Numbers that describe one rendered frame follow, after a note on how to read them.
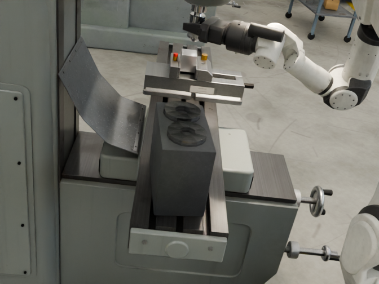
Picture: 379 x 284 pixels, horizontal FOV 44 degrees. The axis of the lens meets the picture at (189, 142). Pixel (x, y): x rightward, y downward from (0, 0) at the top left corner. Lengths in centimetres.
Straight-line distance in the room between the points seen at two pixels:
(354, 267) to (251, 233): 61
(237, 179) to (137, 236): 53
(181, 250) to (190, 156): 23
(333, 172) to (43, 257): 210
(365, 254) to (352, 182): 215
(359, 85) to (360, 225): 47
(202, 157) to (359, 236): 38
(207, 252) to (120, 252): 67
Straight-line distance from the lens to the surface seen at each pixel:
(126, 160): 150
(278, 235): 169
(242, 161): 157
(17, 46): 133
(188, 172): 105
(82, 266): 182
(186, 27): 142
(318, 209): 177
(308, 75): 141
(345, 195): 308
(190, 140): 103
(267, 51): 133
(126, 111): 164
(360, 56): 137
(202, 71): 161
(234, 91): 165
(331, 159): 340
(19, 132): 144
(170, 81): 163
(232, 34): 136
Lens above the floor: 168
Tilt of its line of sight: 32 degrees down
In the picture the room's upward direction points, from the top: 9 degrees clockwise
